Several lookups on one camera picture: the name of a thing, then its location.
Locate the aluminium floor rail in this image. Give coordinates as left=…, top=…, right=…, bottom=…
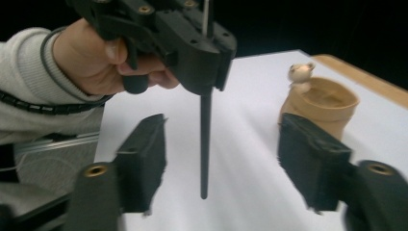
left=13, top=131, right=101, bottom=156

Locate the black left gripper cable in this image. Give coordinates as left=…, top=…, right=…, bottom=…
left=0, top=90, right=114, bottom=116

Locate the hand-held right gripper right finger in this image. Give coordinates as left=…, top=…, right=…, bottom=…
left=277, top=112, right=354, bottom=216

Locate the white table cover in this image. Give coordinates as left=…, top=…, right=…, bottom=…
left=94, top=49, right=408, bottom=231

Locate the black pen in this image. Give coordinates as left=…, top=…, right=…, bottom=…
left=199, top=0, right=216, bottom=200

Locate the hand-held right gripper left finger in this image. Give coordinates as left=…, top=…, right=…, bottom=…
left=113, top=113, right=168, bottom=216

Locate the wooden pen holder with figure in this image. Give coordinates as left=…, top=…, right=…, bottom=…
left=277, top=62, right=360, bottom=142

